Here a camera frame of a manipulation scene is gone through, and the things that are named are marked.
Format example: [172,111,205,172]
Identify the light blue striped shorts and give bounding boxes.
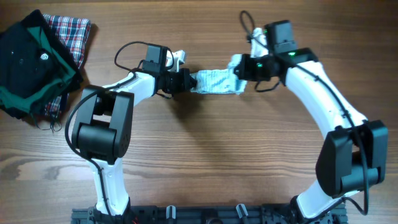
[190,54,248,95]

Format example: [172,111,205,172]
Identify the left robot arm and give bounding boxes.
[65,44,197,222]

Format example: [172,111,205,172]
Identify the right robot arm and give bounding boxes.
[234,20,389,223]

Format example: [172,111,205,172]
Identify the red plaid folded garment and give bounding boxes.
[43,14,91,118]

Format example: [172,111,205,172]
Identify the black green folded garment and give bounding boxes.
[1,9,83,119]

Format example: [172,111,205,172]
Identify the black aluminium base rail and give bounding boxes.
[70,203,348,224]

